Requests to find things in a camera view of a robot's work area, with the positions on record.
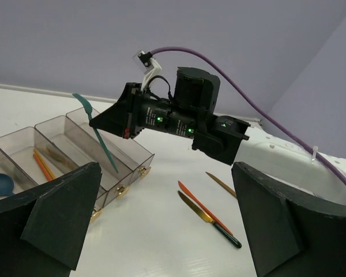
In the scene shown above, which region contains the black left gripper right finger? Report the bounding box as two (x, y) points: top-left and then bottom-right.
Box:
(232, 162), (346, 276)

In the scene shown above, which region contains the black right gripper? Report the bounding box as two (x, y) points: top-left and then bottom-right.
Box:
(89, 83), (196, 139)

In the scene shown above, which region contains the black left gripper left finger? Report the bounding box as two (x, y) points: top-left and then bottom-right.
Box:
(0, 162), (102, 276)

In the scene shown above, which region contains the teal spatula fork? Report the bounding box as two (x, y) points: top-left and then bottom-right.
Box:
(72, 93), (119, 173)

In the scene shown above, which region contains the dark blue plastic spoon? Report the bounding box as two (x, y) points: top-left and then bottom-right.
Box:
(0, 173), (14, 196)

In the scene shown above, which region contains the teal plastic fork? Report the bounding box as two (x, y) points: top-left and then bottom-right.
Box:
(46, 145), (77, 170)

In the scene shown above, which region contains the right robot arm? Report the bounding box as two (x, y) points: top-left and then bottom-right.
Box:
(89, 67), (346, 205)

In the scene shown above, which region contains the clear tray far end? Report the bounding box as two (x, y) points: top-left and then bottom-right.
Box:
(66, 108), (155, 185)

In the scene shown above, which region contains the clear tray end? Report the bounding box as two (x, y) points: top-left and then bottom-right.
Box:
(0, 150), (33, 200)
(66, 108), (155, 185)

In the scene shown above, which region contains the clear tray near end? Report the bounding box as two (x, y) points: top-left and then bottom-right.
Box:
(0, 150), (33, 200)

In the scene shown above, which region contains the orange plastic knife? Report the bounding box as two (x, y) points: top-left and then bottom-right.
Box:
(178, 181), (233, 235)

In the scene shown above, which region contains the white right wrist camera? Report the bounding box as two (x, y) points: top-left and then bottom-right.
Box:
(133, 50), (162, 90)

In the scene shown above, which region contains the gold knife dark handle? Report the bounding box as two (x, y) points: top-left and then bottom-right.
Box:
(178, 191), (242, 249)

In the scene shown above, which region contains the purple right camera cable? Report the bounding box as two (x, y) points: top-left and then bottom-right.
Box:
(149, 46), (346, 200)

